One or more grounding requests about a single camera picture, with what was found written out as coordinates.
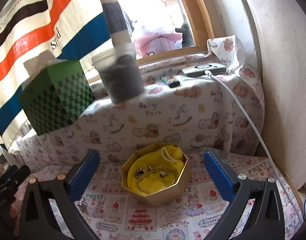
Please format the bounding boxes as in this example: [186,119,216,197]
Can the silver bangle bracelet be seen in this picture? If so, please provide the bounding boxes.
[135,167,177,195]

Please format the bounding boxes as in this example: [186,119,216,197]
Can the gold octagonal jewelry box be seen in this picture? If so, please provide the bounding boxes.
[122,143,192,206]

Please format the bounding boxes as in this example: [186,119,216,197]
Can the person's hand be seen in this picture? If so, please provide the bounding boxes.
[0,164,18,239]

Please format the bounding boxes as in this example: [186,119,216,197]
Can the pink print bed sheet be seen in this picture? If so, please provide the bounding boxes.
[15,152,305,240]

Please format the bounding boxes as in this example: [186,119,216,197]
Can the green checkered tissue box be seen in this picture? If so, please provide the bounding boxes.
[19,60,95,135]

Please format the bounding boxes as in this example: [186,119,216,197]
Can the yellow cloth pouch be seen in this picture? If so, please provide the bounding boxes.
[126,145,184,197]

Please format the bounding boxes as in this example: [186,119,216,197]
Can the baby bear print cloth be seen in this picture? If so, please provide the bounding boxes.
[9,36,265,171]

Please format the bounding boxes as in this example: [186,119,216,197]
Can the grey power bank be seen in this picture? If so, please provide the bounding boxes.
[182,63,227,77]

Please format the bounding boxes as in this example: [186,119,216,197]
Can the small dark lighter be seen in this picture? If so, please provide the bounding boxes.
[161,75,181,88]

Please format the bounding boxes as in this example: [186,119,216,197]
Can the clear plastic cup dark contents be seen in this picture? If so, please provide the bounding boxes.
[92,43,144,103]

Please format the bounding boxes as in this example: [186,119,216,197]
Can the striped canvas tote bag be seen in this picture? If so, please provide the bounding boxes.
[0,0,112,146]

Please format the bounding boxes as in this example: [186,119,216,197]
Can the pink garment outside window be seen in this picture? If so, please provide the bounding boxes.
[133,33,182,58]

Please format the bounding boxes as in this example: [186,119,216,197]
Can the white charging cable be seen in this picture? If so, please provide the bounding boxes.
[204,69,305,224]

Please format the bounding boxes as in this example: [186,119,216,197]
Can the silver chain jewelry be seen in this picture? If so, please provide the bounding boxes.
[76,196,88,213]

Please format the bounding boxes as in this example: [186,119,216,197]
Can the wooden window frame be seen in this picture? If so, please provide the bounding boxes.
[87,0,215,83]

